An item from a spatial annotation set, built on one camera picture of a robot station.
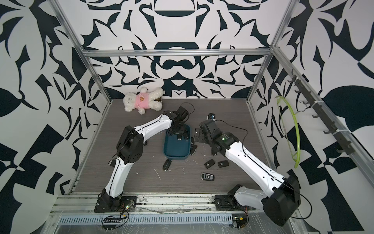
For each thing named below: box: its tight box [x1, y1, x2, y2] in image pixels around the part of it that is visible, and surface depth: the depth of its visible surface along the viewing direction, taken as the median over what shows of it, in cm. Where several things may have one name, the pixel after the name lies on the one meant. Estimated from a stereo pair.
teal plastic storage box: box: [163, 124, 191, 160], surface depth 94 cm
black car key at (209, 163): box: [204, 158, 216, 169], surface depth 89 cm
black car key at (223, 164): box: [217, 160, 230, 168], surface depth 89 cm
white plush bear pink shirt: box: [122, 86, 164, 116], surface depth 110 cm
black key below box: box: [162, 158, 172, 171], surface depth 88 cm
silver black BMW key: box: [200, 172, 215, 181], surface depth 83 cm
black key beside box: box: [189, 136, 198, 156], surface depth 96 cm
